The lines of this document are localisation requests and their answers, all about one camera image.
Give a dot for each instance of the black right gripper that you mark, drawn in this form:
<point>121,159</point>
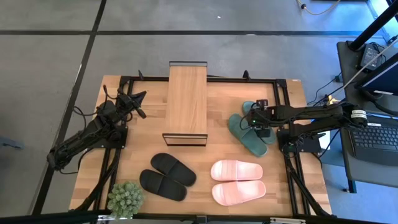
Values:
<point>262,116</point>

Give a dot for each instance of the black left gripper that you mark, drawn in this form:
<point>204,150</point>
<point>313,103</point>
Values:
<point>126,101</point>

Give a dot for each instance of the green rubber slide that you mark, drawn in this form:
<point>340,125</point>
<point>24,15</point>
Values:
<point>248,141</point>
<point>248,107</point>

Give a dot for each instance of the pink rubber slide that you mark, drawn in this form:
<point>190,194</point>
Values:
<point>236,170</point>
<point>237,193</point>

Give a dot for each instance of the wooden shelf black metal frame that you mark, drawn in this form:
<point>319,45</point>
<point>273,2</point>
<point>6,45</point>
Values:
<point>186,99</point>

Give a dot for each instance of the black rubber slide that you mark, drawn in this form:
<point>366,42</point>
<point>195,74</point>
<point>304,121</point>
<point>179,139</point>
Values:
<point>161,185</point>
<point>174,169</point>

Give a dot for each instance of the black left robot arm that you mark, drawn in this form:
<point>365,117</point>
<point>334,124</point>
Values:
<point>81,137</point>

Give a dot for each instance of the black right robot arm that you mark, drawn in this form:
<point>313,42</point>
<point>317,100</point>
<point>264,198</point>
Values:
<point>311,112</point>

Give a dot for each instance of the small yellow plug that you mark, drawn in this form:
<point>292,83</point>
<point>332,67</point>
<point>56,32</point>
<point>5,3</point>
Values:
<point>331,100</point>

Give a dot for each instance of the small green potted plant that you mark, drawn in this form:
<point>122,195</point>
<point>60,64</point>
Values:
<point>126,199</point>

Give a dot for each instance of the black computer keyboard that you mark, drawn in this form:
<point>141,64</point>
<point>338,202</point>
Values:
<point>379,140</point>

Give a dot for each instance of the dark grey side desk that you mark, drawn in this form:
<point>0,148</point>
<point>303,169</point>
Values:
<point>373,175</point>

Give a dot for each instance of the black power adapter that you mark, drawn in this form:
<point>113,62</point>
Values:
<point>368,53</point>

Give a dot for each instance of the black computer monitor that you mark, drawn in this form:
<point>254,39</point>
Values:
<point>385,77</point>

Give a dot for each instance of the thin white rod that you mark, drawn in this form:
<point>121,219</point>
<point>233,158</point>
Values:
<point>377,55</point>

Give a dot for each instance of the tall black pole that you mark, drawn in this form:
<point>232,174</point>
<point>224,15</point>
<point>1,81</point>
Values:
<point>373,27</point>

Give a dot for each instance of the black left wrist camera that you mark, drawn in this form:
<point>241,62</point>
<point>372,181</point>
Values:
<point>141,112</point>

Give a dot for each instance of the black rail clamp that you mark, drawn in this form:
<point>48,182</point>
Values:
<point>141,76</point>
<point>246,75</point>

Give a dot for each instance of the black metal table frame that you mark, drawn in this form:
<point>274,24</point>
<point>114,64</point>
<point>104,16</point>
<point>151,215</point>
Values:
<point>236,80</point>

